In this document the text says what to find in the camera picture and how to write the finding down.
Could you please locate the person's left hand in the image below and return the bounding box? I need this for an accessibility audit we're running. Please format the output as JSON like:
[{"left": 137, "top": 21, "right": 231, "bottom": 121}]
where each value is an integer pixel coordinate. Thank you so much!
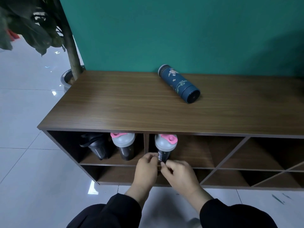
[{"left": 130, "top": 152, "right": 159, "bottom": 191}]

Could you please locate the person's right hand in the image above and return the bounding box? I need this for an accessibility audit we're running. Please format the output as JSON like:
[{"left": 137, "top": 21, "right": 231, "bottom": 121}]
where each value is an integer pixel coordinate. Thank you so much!
[{"left": 160, "top": 160, "right": 205, "bottom": 196}]

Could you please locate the black shaker bottle grey lid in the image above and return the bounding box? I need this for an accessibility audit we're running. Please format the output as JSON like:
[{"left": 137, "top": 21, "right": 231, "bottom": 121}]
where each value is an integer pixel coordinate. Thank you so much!
[
  {"left": 154, "top": 134, "right": 178, "bottom": 163},
  {"left": 110, "top": 132, "right": 136, "bottom": 161}
]

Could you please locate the all-black shaker bottle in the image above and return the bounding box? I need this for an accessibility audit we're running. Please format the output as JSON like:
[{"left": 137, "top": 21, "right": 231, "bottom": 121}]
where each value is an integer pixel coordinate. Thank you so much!
[{"left": 79, "top": 133, "right": 112, "bottom": 161}]

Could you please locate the dark blue patterned thermos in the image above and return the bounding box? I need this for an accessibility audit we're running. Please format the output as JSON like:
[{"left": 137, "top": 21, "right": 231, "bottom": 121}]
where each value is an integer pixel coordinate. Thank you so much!
[{"left": 158, "top": 64, "right": 201, "bottom": 104}]

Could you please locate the person's left forearm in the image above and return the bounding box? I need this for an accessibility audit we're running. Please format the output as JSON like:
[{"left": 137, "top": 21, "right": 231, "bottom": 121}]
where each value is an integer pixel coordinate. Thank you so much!
[{"left": 69, "top": 186, "right": 155, "bottom": 228}]

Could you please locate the person's right forearm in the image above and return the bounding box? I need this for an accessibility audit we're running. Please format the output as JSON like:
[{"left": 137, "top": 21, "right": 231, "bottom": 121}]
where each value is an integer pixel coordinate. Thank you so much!
[{"left": 185, "top": 187, "right": 278, "bottom": 228}]

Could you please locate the wooden table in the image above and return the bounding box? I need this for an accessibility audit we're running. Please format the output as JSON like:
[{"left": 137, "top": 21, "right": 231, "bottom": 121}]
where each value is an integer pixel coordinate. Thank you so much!
[{"left": 37, "top": 70, "right": 304, "bottom": 137}]

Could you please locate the grey ceramic plant pot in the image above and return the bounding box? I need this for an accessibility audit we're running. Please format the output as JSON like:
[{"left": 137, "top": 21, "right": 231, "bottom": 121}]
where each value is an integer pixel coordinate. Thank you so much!
[{"left": 60, "top": 65, "right": 86, "bottom": 93}]

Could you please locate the large-leaf potted tree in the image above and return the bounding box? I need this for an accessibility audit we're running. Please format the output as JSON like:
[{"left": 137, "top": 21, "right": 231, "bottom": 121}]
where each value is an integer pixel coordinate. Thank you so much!
[{"left": 0, "top": 0, "right": 82, "bottom": 81}]

